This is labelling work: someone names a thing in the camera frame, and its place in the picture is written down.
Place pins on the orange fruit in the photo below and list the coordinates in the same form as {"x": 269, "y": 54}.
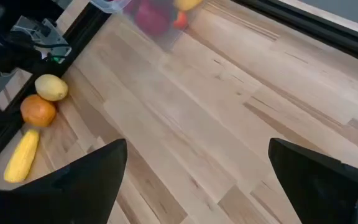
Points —
{"x": 38, "y": 110}

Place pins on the small red tomato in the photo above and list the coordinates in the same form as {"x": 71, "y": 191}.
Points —
{"x": 180, "y": 20}

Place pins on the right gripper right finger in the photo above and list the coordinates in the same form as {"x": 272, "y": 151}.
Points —
{"x": 328, "y": 193}

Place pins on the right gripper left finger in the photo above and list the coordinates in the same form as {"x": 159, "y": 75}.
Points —
{"x": 57, "y": 199}

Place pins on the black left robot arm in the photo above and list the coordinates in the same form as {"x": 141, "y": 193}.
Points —
{"x": 11, "y": 56}

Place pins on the yellow lemon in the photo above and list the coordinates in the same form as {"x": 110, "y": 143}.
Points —
{"x": 51, "y": 87}
{"x": 186, "y": 3}

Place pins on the dark red apple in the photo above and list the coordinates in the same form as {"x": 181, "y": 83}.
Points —
{"x": 155, "y": 17}

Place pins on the yellow corn cob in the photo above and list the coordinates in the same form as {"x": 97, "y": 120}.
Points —
{"x": 22, "y": 157}

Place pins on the silver frame corner bracket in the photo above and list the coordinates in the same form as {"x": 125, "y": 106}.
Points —
{"x": 42, "y": 34}

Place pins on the clear plastic bin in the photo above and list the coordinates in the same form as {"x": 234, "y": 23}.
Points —
{"x": 163, "y": 42}

